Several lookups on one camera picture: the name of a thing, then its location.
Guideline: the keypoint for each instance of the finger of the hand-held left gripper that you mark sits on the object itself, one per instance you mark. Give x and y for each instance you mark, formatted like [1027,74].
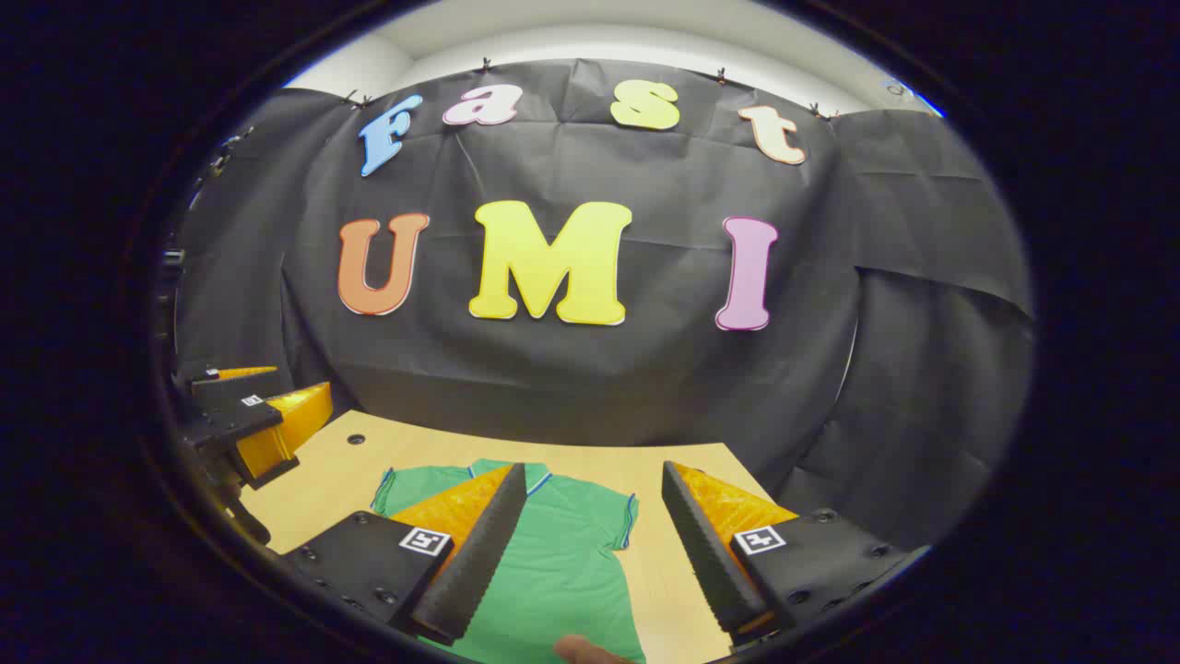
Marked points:
[221,385]
[230,420]

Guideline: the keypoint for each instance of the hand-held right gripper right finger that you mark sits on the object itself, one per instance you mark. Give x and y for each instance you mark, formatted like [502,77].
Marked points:
[710,563]

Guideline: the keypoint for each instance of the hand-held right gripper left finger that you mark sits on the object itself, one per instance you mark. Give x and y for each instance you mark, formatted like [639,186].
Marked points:
[479,563]

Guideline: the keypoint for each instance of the green T-shirt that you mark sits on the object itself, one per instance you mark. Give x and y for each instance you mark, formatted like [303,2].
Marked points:
[562,572]

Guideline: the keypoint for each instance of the black backdrop cloth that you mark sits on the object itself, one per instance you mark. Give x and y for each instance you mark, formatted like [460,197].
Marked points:
[645,387]

